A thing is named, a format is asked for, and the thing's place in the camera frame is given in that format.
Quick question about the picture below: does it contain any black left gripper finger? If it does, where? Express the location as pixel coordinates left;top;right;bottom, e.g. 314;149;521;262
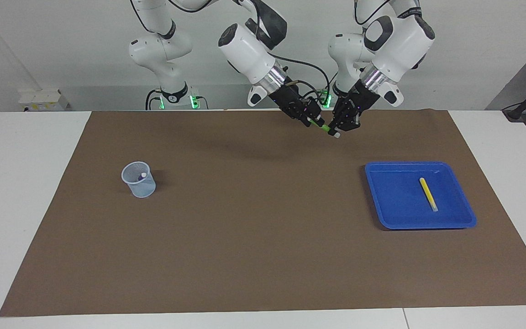
343;109;362;133
329;98;350;131

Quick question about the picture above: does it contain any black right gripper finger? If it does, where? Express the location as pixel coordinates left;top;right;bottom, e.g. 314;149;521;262
302;101;325;126
288;107;314;127

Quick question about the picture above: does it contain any green pen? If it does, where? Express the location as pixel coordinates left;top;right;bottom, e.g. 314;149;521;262
309;119;341;138

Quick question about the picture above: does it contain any yellow pen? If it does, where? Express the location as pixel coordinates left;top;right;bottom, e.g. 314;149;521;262
419;177;439;212

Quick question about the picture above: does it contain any blue plastic tray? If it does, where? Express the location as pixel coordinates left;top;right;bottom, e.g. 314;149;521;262
364;161;477;230

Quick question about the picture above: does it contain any brown table mat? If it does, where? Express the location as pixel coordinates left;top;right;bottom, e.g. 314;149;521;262
0;109;526;317

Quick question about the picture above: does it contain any translucent plastic cup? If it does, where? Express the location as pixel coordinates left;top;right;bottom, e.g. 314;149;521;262
121;161;157;199

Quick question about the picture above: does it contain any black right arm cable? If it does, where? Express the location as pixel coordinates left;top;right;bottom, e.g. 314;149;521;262
270;54;332;106

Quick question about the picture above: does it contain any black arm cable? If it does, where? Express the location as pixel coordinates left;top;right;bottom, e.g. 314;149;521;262
270;54;332;106
353;0;398;26

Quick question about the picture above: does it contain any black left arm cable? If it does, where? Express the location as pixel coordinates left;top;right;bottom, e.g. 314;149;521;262
353;0;398;26

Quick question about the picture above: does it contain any black base cable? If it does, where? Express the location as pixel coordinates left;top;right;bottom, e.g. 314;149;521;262
146;89;164;111

